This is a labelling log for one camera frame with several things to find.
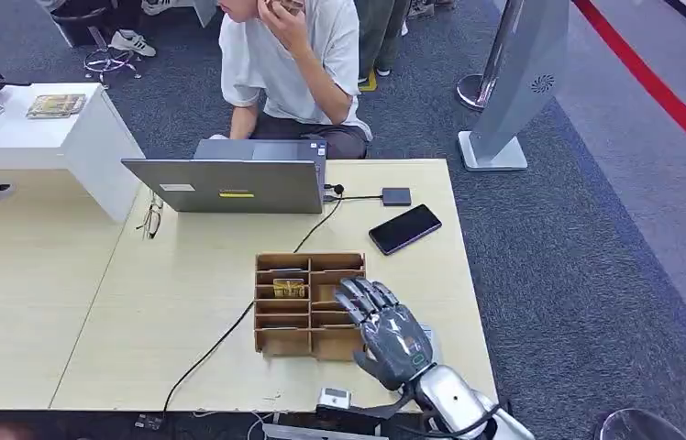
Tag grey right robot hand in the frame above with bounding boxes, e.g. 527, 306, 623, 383
333, 277, 437, 393

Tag wooden card box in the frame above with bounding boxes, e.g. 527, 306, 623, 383
253, 252, 368, 363

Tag black smartphone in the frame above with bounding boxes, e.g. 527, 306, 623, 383
368, 203, 443, 257

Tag gold printed card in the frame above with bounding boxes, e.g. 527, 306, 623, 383
272, 278, 307, 300

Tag grey adapter box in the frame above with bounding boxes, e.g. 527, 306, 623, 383
381, 186, 413, 208

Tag grey laptop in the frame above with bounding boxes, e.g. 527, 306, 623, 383
121, 137, 328, 215

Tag round chrome base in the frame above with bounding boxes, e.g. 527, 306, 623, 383
593, 407, 686, 440

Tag eyeglasses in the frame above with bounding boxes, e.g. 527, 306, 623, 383
135, 192, 166, 240

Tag seated person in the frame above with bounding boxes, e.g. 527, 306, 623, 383
207, 0, 375, 161

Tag grey standing panel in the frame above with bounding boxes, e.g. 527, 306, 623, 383
458, 0, 571, 173

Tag standing person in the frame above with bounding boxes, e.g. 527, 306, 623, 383
353, 0, 412, 78

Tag person's left hand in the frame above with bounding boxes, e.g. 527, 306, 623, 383
263, 0, 314, 56

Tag white cabinet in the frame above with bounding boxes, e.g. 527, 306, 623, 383
0, 82, 146, 224

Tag white sneaker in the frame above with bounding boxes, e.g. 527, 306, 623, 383
108, 28, 158, 59

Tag chrome stool base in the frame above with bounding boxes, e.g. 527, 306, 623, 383
83, 27, 142, 83

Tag black stool seat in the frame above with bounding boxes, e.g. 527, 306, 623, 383
50, 0, 115, 48

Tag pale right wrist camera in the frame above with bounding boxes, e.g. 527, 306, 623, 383
317, 388, 353, 411

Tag short black adapter cable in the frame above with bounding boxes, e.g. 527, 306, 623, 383
323, 182, 384, 203

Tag white cable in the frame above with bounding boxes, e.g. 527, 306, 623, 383
191, 409, 286, 440

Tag long black power cable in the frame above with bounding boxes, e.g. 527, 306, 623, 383
160, 199, 344, 422

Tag chrome stanchion post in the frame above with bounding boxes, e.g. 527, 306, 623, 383
456, 0, 526, 113

